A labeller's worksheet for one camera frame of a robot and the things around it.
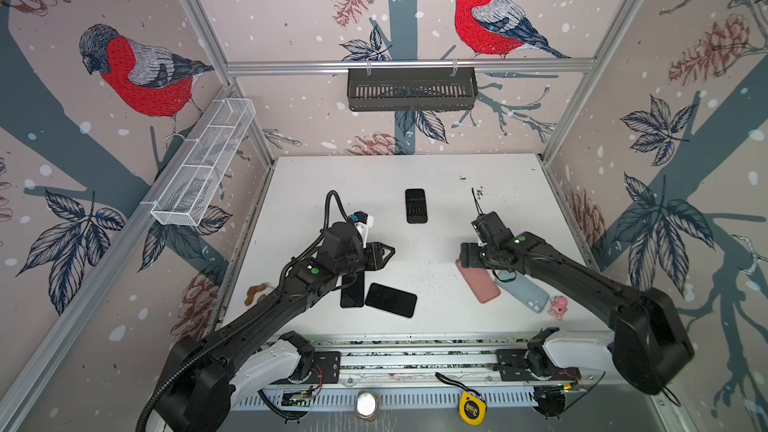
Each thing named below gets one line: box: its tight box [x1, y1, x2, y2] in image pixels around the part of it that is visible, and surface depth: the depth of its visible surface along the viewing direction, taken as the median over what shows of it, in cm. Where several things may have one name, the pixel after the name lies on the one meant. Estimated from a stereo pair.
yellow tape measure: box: [435, 371, 488, 426], surface depth 68 cm
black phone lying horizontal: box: [365, 283, 417, 318], surface depth 86 cm
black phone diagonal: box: [405, 188, 428, 224], surface depth 109 cm
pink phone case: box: [455, 259, 501, 304], surface depth 89 cm
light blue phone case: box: [494, 272, 550, 314], surface depth 86 cm
